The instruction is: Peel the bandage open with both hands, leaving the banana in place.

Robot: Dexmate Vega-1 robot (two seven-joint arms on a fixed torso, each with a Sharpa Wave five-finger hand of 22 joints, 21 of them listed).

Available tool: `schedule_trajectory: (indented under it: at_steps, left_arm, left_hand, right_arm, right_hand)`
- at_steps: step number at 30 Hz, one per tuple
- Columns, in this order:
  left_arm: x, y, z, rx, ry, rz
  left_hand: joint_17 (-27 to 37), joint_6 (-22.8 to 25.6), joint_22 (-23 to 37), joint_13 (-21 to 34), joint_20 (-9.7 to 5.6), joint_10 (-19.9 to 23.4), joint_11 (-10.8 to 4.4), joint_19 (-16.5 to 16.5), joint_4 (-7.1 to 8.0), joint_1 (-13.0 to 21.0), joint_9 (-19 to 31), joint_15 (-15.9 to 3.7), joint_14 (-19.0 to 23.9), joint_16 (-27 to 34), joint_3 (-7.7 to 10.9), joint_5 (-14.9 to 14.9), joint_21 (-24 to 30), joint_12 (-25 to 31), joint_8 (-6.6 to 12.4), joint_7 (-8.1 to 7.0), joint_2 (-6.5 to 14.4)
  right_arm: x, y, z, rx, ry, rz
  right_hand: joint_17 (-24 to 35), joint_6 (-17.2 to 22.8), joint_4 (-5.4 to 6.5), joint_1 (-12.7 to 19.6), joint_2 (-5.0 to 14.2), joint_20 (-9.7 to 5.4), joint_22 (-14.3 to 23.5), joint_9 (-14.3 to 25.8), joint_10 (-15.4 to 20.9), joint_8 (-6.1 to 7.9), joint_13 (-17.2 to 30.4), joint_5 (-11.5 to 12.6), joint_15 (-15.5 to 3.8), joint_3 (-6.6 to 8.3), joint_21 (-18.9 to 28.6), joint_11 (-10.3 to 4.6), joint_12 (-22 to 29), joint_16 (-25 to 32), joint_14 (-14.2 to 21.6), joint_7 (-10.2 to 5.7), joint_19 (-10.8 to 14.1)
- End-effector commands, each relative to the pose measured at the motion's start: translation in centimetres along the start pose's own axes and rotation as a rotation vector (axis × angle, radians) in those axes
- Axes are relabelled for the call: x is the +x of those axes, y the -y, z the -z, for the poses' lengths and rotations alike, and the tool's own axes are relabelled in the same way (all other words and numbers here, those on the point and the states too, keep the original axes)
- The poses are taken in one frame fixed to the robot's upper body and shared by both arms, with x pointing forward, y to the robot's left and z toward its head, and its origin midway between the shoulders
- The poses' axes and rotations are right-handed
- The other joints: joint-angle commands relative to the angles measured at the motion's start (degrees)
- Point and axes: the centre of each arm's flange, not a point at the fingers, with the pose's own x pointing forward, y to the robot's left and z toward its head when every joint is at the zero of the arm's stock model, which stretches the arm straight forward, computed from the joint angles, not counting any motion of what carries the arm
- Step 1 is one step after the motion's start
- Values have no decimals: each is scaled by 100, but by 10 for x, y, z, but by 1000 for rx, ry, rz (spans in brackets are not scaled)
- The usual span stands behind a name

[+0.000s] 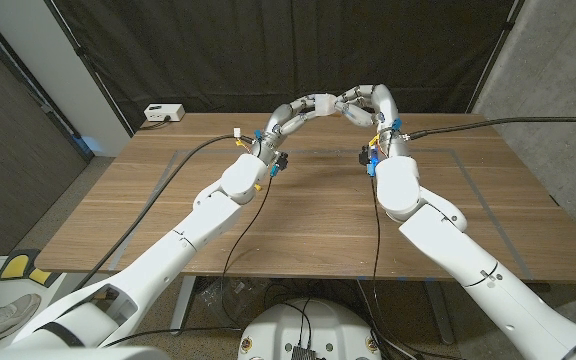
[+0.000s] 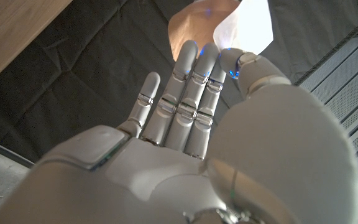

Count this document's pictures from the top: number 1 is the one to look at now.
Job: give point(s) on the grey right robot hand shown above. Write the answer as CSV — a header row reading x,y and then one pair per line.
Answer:
x,y
385,105

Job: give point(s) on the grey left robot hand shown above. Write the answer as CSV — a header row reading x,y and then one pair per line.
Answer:
x,y
280,120

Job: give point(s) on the small clear plastic cup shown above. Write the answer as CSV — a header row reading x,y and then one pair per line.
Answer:
x,y
326,105

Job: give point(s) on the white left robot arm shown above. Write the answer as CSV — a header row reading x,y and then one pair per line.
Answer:
x,y
178,245

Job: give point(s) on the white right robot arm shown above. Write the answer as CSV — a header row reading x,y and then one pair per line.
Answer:
x,y
458,240

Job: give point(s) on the black cloth backdrop curtain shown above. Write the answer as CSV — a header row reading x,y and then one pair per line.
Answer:
x,y
293,50

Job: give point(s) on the white power outlet box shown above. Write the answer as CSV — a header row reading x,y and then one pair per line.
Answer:
x,y
164,112

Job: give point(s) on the black backdrop stand pole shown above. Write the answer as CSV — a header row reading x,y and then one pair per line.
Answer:
x,y
495,52
88,65

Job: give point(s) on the clear plastic bag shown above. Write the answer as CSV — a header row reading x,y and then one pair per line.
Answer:
x,y
228,295

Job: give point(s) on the grey table leg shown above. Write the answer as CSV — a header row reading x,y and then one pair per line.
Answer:
x,y
440,312
183,300

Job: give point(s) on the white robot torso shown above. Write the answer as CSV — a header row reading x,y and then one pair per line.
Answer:
x,y
313,325

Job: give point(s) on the dark brown door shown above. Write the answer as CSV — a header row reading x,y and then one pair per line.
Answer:
x,y
13,150

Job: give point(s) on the yellow and black floor object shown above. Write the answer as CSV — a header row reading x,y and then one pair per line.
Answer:
x,y
15,267

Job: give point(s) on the grey white sneaker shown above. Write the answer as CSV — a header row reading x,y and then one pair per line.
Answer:
x,y
8,312

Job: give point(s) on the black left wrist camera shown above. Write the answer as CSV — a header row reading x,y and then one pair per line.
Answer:
x,y
281,161

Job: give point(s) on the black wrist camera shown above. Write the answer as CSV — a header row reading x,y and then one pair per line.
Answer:
x,y
281,161
366,157

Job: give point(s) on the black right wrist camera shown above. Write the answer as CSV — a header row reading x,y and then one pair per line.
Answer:
x,y
366,157

